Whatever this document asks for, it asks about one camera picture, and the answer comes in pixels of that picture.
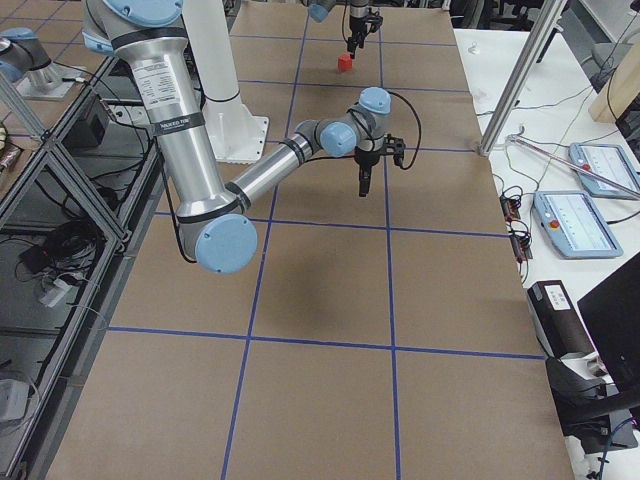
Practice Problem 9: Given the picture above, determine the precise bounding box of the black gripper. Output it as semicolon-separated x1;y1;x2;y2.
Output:
354;134;406;197
347;7;383;53

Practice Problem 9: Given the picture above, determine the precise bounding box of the red cube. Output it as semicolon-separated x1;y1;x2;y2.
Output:
337;53;353;72

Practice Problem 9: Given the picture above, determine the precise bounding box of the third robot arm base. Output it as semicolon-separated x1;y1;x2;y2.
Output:
1;27;71;101

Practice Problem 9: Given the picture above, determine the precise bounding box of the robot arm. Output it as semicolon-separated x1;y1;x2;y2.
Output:
302;0;383;59
83;1;404;274

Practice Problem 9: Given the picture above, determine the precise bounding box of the brown paper table mat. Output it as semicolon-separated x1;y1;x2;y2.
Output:
47;3;573;479

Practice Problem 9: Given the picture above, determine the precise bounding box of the near teach pendant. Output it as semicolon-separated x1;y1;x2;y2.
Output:
533;190;624;259

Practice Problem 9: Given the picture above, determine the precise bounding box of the teach pendant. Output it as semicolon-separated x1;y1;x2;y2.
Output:
569;143;639;200
533;190;624;259

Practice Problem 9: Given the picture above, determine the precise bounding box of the far teach pendant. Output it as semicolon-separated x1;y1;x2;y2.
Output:
569;143;639;200

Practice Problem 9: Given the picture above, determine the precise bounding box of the black box with label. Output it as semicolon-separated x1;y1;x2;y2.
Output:
526;280;595;360

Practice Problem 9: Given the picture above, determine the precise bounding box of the black monitor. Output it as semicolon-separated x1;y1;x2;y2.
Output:
578;254;639;390

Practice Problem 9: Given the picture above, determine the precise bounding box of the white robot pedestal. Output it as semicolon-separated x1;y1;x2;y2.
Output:
182;0;269;164

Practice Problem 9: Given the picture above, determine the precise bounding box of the aluminium frame post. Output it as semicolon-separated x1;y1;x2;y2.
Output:
477;0;568;157

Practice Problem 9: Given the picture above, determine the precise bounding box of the black aluminium frame rack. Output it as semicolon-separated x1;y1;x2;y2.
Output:
1;43;159;479

